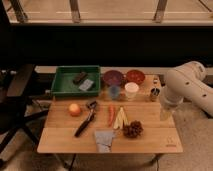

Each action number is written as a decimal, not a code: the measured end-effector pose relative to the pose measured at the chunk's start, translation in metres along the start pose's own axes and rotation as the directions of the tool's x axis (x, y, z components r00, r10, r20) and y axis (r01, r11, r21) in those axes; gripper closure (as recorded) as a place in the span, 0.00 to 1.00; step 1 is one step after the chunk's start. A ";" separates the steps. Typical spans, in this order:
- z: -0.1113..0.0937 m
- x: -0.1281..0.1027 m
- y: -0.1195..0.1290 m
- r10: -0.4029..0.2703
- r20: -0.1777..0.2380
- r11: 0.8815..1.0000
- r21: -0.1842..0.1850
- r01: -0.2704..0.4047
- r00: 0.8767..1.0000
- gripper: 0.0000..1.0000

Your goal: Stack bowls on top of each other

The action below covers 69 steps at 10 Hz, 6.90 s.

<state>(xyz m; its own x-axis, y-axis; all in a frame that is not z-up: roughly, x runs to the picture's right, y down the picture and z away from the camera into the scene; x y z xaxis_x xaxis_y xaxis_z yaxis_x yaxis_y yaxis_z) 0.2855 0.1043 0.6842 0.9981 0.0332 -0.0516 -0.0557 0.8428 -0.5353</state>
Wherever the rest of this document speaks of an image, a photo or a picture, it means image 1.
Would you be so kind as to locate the purple bowl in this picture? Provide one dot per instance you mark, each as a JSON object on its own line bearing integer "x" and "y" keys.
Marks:
{"x": 113, "y": 77}

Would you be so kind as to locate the grey sponge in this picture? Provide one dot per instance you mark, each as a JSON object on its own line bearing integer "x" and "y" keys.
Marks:
{"x": 86, "y": 85}

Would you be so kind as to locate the green plastic tray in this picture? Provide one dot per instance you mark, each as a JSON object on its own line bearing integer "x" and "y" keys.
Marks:
{"x": 63, "y": 86}

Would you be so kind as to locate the blue cup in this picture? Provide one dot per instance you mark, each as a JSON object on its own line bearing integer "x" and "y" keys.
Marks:
{"x": 114, "y": 92}

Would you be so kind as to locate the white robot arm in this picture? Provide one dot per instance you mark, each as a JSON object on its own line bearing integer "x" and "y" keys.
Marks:
{"x": 186, "y": 81}

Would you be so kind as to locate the orange carrot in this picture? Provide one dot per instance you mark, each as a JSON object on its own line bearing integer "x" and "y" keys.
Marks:
{"x": 111, "y": 115}

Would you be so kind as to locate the red bowl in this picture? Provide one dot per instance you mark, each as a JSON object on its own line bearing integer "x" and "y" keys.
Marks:
{"x": 135, "y": 76}

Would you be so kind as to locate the black peeler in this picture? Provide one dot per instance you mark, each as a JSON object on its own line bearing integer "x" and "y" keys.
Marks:
{"x": 91, "y": 105}

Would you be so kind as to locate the orange apple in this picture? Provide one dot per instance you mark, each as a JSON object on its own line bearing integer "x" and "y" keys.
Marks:
{"x": 74, "y": 109}

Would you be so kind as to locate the dark brown bar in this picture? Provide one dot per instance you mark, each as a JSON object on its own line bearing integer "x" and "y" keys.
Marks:
{"x": 78, "y": 78}

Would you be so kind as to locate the white cup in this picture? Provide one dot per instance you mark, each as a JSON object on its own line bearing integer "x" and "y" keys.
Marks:
{"x": 131, "y": 90}

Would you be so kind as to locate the black office chair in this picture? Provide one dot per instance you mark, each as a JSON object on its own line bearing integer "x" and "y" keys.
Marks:
{"x": 14, "y": 105}

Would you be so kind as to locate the brown pine cone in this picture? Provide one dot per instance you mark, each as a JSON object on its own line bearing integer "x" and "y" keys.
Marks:
{"x": 133, "y": 130}

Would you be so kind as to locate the small metal cup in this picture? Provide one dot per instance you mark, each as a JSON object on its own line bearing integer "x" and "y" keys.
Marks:
{"x": 154, "y": 94}

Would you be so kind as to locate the grey folded cloth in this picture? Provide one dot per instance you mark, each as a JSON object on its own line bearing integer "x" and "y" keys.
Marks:
{"x": 104, "y": 140}

